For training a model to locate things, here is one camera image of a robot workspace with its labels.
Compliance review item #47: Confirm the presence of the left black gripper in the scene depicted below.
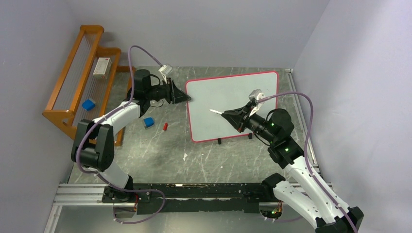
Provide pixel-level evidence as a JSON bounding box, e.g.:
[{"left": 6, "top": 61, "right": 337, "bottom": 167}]
[{"left": 146, "top": 78, "right": 191, "bottom": 105}]

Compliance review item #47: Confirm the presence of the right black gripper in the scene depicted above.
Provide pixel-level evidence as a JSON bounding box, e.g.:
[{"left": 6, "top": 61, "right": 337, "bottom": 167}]
[{"left": 222, "top": 101, "right": 277, "bottom": 144}]

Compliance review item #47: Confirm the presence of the red capped whiteboard marker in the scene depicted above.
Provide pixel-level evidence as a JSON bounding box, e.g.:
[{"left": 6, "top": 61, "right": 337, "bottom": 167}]
[{"left": 210, "top": 109, "right": 222, "bottom": 115}]

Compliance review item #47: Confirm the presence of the red framed whiteboard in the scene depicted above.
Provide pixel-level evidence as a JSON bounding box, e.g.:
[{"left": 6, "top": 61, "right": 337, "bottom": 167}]
[{"left": 185, "top": 71, "right": 279, "bottom": 142}]

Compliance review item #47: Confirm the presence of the blue eraser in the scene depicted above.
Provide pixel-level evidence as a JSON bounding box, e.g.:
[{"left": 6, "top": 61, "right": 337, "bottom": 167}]
[
  {"left": 143, "top": 117, "right": 155, "bottom": 129},
  {"left": 82, "top": 98, "right": 96, "bottom": 111}
]

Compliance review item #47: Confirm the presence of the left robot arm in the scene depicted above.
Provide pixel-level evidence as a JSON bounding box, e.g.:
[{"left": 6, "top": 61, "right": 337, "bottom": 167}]
[{"left": 71, "top": 69, "right": 191, "bottom": 202}]

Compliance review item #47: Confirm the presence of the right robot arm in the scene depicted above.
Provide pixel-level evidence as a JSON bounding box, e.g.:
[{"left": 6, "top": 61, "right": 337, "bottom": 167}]
[{"left": 221, "top": 102, "right": 364, "bottom": 233}]

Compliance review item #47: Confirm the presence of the white red cardboard box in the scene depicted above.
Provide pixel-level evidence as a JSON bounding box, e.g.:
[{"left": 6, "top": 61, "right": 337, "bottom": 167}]
[{"left": 93, "top": 57, "right": 112, "bottom": 79}]

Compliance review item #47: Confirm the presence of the orange wooden shelf rack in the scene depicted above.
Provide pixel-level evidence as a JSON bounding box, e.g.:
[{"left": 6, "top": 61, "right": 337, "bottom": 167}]
[{"left": 42, "top": 25, "right": 130, "bottom": 139}]

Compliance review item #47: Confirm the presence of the blue eraser on shelf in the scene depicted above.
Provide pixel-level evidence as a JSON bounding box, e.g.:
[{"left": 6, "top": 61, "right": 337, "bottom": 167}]
[{"left": 82, "top": 98, "right": 96, "bottom": 111}]

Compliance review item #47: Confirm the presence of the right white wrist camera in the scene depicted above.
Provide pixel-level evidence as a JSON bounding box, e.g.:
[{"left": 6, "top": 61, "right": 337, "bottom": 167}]
[{"left": 248, "top": 89, "right": 266, "bottom": 117}]

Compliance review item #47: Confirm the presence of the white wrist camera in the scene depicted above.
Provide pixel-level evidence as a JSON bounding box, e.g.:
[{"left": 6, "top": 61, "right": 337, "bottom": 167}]
[
  {"left": 158, "top": 64, "right": 172, "bottom": 82},
  {"left": 248, "top": 89, "right": 266, "bottom": 117}
]

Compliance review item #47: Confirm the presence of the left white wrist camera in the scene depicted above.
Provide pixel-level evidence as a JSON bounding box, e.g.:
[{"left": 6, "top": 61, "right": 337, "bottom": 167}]
[{"left": 158, "top": 64, "right": 172, "bottom": 82}]

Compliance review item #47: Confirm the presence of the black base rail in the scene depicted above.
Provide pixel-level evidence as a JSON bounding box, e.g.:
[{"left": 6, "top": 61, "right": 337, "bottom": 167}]
[{"left": 101, "top": 183, "right": 278, "bottom": 215}]

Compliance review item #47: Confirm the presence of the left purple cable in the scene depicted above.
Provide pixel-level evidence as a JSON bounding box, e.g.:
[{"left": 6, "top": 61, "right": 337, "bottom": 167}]
[{"left": 74, "top": 45, "right": 166, "bottom": 225}]

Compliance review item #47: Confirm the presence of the purple cable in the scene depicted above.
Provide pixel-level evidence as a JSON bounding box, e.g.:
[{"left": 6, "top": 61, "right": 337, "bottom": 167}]
[
  {"left": 256, "top": 92, "right": 360, "bottom": 233},
  {"left": 74, "top": 45, "right": 166, "bottom": 225}
]

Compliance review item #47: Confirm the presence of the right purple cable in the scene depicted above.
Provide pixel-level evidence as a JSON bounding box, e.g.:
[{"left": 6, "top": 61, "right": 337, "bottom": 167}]
[{"left": 256, "top": 92, "right": 360, "bottom": 233}]

